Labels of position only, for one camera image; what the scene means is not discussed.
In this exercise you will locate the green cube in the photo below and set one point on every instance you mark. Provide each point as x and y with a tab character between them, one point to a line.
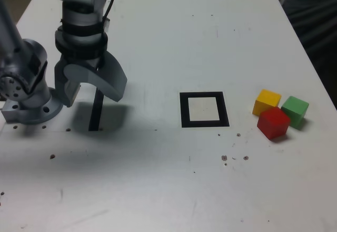
296	110

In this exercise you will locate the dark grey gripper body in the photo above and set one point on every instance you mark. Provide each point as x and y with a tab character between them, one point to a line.
81	59

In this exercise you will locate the person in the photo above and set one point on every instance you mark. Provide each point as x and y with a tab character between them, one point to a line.
316	18

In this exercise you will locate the black tape square outline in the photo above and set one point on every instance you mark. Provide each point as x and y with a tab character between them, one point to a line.
184	110

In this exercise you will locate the red cube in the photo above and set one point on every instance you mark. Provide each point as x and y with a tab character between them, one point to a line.
273	124

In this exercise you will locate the black tape strip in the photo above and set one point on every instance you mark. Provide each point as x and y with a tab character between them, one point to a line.
94	116

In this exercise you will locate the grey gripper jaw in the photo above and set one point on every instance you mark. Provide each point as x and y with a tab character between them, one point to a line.
60	84
110	81

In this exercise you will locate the yellow cube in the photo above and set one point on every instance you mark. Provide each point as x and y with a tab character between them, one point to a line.
266	100

